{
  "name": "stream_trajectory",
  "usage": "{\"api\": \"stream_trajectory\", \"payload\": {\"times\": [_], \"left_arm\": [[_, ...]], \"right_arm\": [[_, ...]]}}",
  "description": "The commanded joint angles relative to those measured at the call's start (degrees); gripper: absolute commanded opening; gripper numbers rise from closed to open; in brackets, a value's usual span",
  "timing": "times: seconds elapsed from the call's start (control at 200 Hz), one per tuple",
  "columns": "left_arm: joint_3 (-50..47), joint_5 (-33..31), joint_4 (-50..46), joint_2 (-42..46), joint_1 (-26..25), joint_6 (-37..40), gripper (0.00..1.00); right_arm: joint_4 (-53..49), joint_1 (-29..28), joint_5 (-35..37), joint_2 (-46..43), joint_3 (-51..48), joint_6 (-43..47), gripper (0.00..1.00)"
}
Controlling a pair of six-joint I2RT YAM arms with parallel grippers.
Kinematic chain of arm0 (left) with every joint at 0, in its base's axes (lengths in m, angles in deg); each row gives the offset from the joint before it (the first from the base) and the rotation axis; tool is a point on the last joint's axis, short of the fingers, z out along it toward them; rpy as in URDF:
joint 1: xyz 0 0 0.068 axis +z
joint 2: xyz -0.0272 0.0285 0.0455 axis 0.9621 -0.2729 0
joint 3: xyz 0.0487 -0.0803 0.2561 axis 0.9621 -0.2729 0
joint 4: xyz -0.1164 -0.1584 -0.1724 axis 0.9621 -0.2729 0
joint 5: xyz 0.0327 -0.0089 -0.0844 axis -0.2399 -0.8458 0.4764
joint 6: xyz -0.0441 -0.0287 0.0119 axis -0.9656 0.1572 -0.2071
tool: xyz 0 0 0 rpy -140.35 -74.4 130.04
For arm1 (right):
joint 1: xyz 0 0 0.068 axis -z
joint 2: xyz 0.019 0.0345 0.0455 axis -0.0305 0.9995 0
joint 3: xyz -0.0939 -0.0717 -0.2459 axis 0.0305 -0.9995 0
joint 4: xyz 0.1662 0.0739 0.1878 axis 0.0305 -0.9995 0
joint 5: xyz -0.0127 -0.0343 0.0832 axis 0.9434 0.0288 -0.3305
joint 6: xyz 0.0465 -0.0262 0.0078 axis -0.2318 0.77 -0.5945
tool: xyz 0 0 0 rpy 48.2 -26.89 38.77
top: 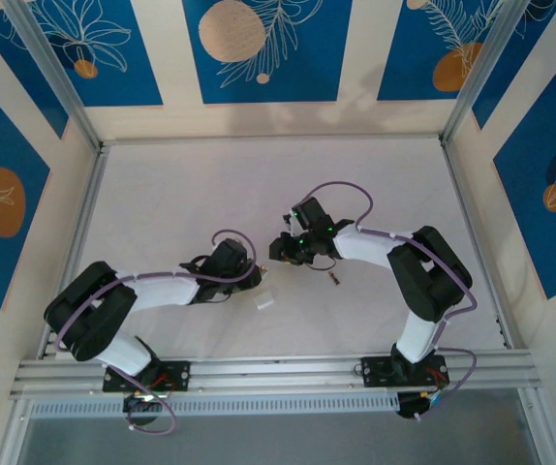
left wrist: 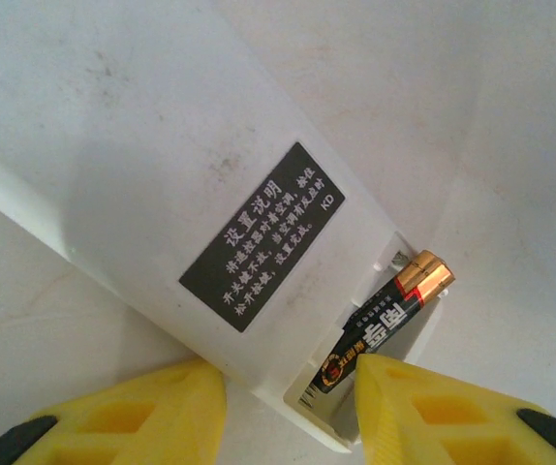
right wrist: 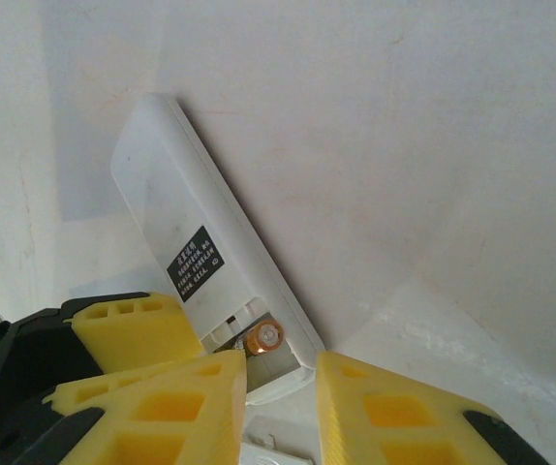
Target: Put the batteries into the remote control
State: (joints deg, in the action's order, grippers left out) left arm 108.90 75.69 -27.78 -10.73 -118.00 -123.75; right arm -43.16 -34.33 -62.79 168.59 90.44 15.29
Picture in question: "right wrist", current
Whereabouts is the white battery cover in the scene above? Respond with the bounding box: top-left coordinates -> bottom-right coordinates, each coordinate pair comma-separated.
241,411 -> 319,465

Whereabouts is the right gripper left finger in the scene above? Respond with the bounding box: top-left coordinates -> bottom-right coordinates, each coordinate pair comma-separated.
0,351 -> 248,465

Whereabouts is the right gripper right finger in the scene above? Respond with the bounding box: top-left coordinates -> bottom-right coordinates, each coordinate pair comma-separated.
316,352 -> 550,465

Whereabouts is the black and gold AAA battery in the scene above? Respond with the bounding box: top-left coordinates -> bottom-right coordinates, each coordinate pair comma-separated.
243,319 -> 287,358

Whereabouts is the white remote control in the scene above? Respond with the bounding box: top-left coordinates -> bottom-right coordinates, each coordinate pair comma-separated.
110,92 -> 326,407

